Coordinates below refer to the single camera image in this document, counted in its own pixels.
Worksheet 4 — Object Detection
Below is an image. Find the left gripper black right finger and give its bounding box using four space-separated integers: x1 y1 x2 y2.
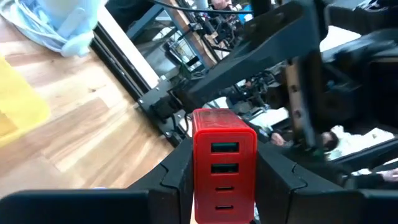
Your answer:
254 140 398 224

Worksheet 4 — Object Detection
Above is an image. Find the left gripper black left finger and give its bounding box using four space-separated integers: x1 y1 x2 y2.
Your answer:
0 136 196 224

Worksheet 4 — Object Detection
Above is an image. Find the red multi-port charger block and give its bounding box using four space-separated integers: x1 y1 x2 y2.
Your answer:
191 108 259 224

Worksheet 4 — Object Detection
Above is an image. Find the person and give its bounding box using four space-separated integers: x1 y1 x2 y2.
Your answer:
210 0 234 11
321 124 396 162

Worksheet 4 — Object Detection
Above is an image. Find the translucent yellow plastic bin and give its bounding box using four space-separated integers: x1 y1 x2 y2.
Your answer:
0 53 52 147

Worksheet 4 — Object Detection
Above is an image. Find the brown wooden desk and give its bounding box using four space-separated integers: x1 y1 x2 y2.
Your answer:
164 0 218 69

